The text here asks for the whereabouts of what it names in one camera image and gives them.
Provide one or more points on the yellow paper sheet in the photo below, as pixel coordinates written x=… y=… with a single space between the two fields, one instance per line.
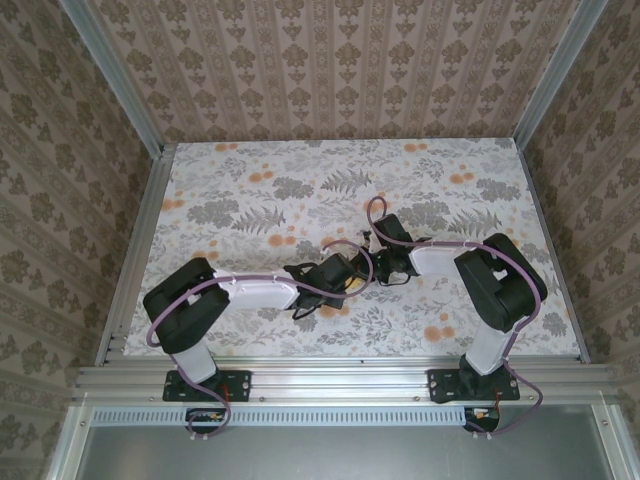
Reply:
x=356 y=284

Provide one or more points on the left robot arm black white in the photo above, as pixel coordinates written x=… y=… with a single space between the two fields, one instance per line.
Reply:
x=180 y=315

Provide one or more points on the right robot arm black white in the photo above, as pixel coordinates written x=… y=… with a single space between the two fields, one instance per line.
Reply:
x=505 y=295

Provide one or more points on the grey sheet metal panel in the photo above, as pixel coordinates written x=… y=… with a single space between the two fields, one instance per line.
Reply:
x=325 y=455

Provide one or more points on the aluminium cross beam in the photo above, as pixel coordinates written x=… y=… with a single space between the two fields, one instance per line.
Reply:
x=340 y=382

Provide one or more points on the floral patterned table mat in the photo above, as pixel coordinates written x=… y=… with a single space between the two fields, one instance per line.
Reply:
x=300 y=165

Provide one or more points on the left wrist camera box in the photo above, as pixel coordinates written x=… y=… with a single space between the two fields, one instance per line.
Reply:
x=336 y=272

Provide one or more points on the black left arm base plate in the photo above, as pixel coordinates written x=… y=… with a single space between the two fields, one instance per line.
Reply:
x=240 y=385

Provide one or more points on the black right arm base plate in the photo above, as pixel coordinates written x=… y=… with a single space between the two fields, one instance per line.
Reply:
x=440 y=385

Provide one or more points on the aluminium side rail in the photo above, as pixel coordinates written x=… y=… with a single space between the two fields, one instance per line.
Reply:
x=151 y=200
x=540 y=210

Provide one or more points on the aluminium frame post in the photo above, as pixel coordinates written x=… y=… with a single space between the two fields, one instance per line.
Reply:
x=555 y=70
x=115 y=80

